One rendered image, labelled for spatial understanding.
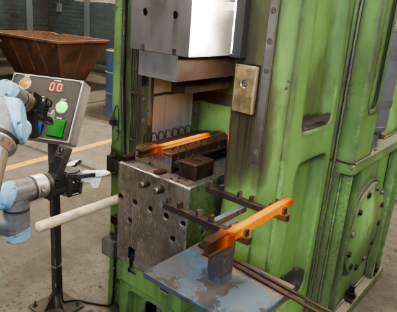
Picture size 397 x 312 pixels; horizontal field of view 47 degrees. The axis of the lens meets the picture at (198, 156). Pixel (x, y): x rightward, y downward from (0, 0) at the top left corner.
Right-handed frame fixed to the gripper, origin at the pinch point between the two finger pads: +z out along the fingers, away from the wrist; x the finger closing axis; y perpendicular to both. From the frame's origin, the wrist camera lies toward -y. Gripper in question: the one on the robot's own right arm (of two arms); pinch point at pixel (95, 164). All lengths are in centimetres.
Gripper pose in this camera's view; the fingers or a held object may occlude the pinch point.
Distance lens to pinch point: 160.6
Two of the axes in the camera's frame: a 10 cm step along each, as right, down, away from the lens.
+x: 7.8, 2.5, -5.8
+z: 6.3, -2.0, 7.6
